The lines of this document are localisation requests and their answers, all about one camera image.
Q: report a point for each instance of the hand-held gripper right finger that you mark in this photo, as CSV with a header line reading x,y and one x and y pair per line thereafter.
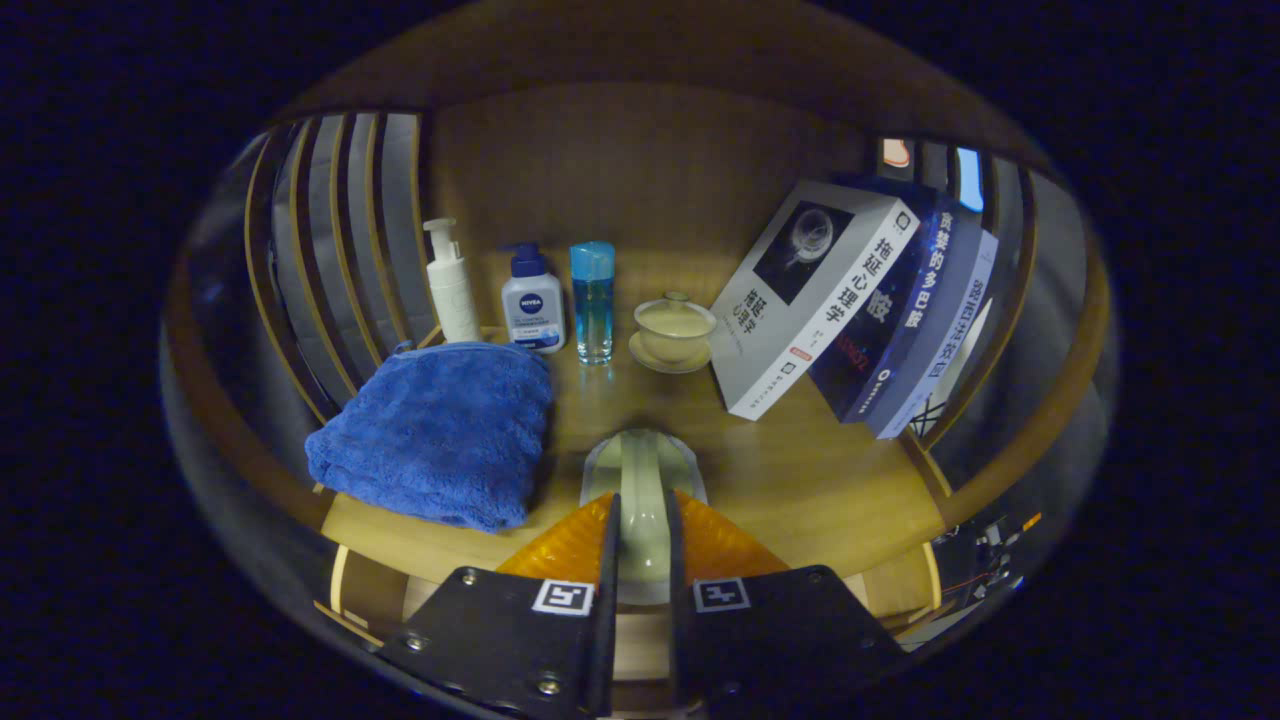
x,y
680,620

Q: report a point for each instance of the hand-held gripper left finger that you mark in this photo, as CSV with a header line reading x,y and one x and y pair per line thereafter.
x,y
605,620

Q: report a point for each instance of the wooden countertop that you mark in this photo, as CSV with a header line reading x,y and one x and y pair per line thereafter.
x,y
800,480

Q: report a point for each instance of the wooden bamboo cabinet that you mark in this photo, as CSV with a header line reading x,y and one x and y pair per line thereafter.
x,y
650,170

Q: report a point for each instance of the blue folded towel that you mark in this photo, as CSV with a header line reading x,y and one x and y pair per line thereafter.
x,y
440,430

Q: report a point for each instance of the beige lidded teacup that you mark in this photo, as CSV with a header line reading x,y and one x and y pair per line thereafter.
x,y
673,332

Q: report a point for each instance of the clear blue bottle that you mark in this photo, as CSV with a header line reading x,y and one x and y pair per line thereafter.
x,y
593,305

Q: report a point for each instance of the white book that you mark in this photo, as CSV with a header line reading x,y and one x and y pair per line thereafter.
x,y
800,320

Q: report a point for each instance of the white blue-capped lotion bottle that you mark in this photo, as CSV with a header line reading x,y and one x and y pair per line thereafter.
x,y
533,305

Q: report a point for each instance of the dark blue book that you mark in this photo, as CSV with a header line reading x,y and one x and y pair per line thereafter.
x,y
890,330

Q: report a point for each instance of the white pump bottle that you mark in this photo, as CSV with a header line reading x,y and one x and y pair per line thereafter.
x,y
452,290

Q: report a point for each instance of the pale blue book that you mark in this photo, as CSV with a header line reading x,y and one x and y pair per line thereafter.
x,y
950,330

